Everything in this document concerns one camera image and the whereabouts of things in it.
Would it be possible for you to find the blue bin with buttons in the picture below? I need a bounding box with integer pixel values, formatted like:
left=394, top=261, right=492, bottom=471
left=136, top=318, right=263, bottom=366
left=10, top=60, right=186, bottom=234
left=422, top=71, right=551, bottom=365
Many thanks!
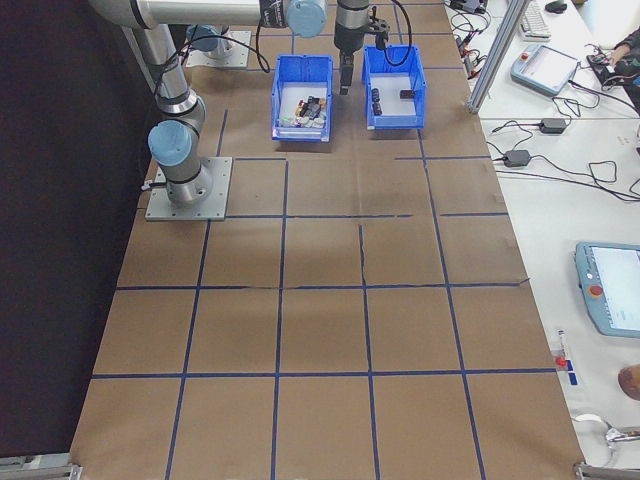
left=270, top=53, right=335, bottom=144

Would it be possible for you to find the blue bin with capacitors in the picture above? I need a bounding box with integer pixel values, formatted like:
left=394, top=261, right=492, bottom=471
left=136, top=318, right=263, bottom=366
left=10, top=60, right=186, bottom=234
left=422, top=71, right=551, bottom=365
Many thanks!
left=361, top=44, right=429, bottom=132

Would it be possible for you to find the person forearm dark sleeve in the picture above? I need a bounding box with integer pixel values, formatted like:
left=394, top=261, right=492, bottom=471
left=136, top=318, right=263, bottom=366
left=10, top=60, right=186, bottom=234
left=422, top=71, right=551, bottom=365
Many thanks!
left=619, top=25, right=640, bottom=57

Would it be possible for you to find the white foam bin liner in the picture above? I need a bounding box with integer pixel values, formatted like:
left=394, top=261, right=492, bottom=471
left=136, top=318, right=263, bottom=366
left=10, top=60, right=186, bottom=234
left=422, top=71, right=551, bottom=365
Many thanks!
left=281, top=84, right=329, bottom=132
left=372, top=74, right=419, bottom=117

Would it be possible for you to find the white keyboard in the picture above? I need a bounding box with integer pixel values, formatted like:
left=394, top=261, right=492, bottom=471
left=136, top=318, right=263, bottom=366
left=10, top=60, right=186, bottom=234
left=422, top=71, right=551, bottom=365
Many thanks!
left=518, top=0, right=552, bottom=41

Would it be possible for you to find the grey blue teach pendant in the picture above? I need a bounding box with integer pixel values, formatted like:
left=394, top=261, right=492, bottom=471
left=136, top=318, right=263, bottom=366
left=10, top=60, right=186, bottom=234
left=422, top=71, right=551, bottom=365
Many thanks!
left=509, top=43, right=582, bottom=99
left=573, top=241, right=640, bottom=339

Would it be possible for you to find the black circuit device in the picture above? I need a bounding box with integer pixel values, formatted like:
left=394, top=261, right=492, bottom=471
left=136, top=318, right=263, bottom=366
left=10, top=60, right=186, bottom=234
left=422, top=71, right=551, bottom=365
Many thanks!
left=587, top=52, right=640, bottom=92

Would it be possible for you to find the white marker red cap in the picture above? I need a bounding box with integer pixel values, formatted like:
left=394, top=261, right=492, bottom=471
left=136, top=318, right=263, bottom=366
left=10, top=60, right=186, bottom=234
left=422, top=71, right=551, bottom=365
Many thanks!
left=554, top=328, right=572, bottom=371

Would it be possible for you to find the brown round object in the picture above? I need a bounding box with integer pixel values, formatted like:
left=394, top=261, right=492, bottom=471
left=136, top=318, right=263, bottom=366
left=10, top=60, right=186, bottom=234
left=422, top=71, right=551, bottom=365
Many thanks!
left=618, top=364, right=640, bottom=400

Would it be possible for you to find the silver metal clamp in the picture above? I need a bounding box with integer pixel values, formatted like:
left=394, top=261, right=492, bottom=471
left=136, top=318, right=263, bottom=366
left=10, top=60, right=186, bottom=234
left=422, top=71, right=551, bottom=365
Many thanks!
left=603, top=423, right=640, bottom=455

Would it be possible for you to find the braided black arm cable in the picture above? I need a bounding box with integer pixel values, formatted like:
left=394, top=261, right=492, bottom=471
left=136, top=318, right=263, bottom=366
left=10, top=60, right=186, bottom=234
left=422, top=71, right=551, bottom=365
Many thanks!
left=253, top=22, right=282, bottom=75

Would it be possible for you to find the white square base plate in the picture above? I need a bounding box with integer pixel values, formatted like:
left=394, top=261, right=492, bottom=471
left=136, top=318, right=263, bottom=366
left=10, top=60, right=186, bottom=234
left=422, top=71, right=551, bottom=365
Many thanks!
left=183, top=29, right=254, bottom=70
left=144, top=155, right=235, bottom=222

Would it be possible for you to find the black cable with clips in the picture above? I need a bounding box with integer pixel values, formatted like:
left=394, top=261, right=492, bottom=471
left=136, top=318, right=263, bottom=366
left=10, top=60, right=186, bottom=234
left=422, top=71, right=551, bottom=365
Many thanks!
left=449, top=10, right=490, bottom=59

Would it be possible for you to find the aluminium profile post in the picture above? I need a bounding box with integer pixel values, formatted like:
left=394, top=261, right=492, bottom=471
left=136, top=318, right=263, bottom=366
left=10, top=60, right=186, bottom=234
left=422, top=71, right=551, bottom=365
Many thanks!
left=467, top=0, right=526, bottom=114

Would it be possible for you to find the black power cable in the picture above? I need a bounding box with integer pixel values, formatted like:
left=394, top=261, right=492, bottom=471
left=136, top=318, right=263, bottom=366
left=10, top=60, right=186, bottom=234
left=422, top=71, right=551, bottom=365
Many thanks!
left=491, top=118, right=542, bottom=147
left=528, top=153, right=640, bottom=203

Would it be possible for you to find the black pendant cable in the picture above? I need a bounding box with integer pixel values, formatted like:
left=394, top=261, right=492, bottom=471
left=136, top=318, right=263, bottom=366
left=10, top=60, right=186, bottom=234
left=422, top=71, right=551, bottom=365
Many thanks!
left=551, top=78, right=640, bottom=120

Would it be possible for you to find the black frame cover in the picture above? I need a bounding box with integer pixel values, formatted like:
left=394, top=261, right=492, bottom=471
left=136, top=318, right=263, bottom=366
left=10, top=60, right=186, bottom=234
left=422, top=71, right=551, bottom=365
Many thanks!
left=0, top=0, right=166, bottom=461

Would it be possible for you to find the aluminium frame bar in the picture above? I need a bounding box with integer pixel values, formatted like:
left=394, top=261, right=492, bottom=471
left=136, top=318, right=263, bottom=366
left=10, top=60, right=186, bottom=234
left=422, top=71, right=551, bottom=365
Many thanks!
left=573, top=461, right=640, bottom=480
left=0, top=451, right=83, bottom=480

